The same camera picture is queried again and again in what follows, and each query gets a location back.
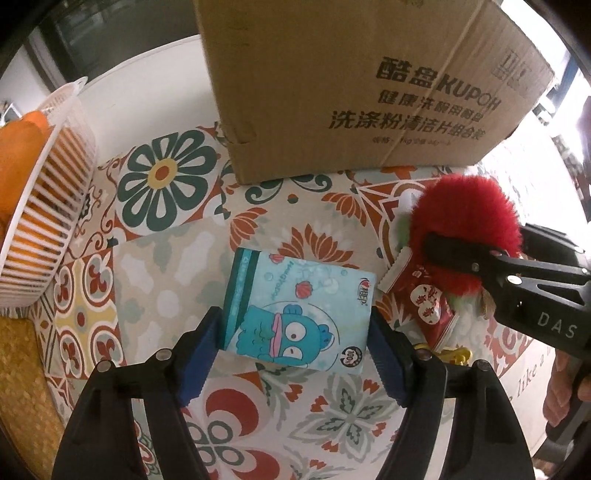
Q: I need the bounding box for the brown cardboard box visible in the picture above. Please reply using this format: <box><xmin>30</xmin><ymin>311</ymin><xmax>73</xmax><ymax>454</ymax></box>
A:
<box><xmin>193</xmin><ymin>0</ymin><xmax>557</xmax><ymax>185</ymax></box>

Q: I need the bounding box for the yellow plastic clip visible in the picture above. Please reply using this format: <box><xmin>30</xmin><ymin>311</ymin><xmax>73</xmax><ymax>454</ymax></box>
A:
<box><xmin>416</xmin><ymin>342</ymin><xmax>472</xmax><ymax>366</ymax></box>

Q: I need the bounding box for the white slatted plastic basket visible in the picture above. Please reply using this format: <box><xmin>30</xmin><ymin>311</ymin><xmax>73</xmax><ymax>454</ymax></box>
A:
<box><xmin>0</xmin><ymin>76</ymin><xmax>99</xmax><ymax>309</ymax></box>

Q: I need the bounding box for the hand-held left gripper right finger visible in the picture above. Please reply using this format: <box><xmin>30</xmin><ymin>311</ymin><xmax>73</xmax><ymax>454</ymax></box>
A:
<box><xmin>369</xmin><ymin>313</ymin><xmax>536</xmax><ymax>480</ymax></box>

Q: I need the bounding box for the blue cartoon tissue pack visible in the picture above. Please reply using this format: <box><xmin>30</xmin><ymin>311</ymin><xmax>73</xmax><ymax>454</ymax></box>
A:
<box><xmin>221</xmin><ymin>247</ymin><xmax>378</xmax><ymax>374</ymax></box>

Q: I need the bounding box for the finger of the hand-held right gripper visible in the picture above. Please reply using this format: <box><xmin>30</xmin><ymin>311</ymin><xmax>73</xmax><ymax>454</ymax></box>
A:
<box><xmin>424</xmin><ymin>232</ymin><xmax>591</xmax><ymax>297</ymax></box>
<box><xmin>522</xmin><ymin>224</ymin><xmax>591</xmax><ymax>274</ymax></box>

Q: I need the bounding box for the yellow woven mat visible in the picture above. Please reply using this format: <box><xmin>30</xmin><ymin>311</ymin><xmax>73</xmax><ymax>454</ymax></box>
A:
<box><xmin>0</xmin><ymin>305</ymin><xmax>68</xmax><ymax>472</ymax></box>

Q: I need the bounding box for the pile of oranges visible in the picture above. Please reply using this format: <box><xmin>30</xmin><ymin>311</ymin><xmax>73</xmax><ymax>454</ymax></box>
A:
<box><xmin>0</xmin><ymin>110</ymin><xmax>88</xmax><ymax>259</ymax></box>

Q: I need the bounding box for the red snack packet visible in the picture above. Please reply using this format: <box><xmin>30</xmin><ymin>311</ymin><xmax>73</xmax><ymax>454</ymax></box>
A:
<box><xmin>381</xmin><ymin>247</ymin><xmax>460</xmax><ymax>354</ymax></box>

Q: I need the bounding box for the red fluffy pom-pom toy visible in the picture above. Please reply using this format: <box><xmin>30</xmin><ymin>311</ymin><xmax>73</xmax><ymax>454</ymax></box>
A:
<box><xmin>392</xmin><ymin>175</ymin><xmax>525</xmax><ymax>319</ymax></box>

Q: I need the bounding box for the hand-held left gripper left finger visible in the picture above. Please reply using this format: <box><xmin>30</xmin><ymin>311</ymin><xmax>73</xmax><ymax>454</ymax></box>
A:
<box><xmin>51</xmin><ymin>307</ymin><xmax>224</xmax><ymax>480</ymax></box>

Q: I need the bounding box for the floral patterned table mat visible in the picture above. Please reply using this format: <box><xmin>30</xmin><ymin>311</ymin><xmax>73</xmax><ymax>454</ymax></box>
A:
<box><xmin>34</xmin><ymin>122</ymin><xmax>561</xmax><ymax>480</ymax></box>

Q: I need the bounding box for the person's right hand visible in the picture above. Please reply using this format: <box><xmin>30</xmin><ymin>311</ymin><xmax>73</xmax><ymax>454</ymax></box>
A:
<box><xmin>547</xmin><ymin>353</ymin><xmax>578</xmax><ymax>418</ymax></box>

